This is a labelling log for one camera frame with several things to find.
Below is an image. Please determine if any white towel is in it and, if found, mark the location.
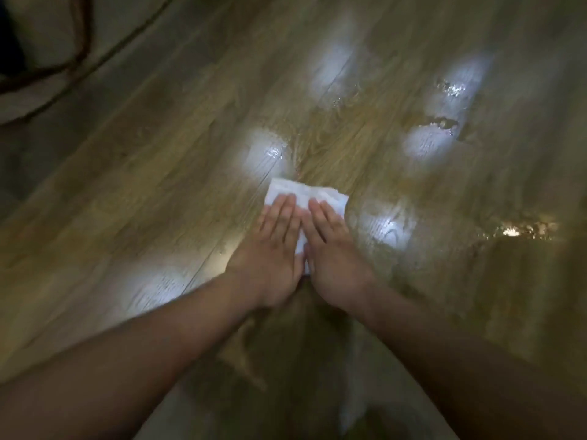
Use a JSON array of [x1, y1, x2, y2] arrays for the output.
[[264, 178, 350, 276]]

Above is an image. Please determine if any person's right hand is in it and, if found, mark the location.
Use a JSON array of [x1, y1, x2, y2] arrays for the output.
[[300, 199, 378, 313]]

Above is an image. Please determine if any person's left hand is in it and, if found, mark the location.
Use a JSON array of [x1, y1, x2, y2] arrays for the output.
[[226, 192, 307, 310]]

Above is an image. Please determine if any person's left forearm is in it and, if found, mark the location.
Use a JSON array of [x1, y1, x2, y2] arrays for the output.
[[0, 274, 276, 440]]

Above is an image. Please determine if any person's right forearm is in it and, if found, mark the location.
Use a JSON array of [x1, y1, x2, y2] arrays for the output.
[[353, 281, 587, 440]]

